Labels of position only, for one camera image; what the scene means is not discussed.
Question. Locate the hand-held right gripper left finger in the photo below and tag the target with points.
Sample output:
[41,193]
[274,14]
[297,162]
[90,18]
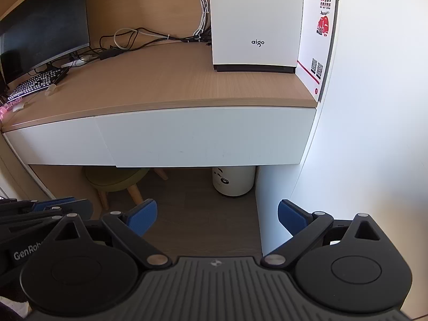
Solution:
[143,217]

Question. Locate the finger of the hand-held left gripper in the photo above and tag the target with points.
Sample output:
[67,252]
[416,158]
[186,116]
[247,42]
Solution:
[50,204]
[80,210]

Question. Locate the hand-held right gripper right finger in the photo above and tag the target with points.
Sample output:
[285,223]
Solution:
[291,217]

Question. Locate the green stool with wooden legs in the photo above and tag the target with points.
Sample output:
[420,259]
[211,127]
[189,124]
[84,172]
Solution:
[113,177]

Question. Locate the narrow white desk drawer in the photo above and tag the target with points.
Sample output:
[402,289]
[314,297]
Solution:
[57,143]

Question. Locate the white trash bin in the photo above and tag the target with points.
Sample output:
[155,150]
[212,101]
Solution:
[234,182]

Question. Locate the wide white desk drawer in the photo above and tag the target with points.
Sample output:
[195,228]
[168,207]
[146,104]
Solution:
[207,137]

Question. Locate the small white object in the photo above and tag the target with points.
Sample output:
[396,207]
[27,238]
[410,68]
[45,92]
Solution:
[18,106]

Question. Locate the pink translucent object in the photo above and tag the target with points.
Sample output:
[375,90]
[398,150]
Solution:
[6,108]

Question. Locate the small translucent plastic piece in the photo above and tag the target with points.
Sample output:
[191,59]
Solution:
[52,89]

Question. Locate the black keyboard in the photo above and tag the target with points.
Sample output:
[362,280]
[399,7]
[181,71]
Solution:
[33,83]

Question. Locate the black speaker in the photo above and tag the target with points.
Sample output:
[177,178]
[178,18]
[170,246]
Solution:
[2,85]

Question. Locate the small white adapter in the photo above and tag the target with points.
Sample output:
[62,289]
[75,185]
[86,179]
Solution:
[78,62]

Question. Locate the black power adapter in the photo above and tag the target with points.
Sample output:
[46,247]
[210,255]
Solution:
[107,55]

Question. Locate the white printed poster board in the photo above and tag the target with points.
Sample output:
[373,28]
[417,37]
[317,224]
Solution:
[314,50]

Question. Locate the black computer monitor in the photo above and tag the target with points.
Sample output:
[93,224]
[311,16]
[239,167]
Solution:
[43,23]

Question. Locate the white computer case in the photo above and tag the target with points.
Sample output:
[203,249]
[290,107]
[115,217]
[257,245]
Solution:
[254,16]

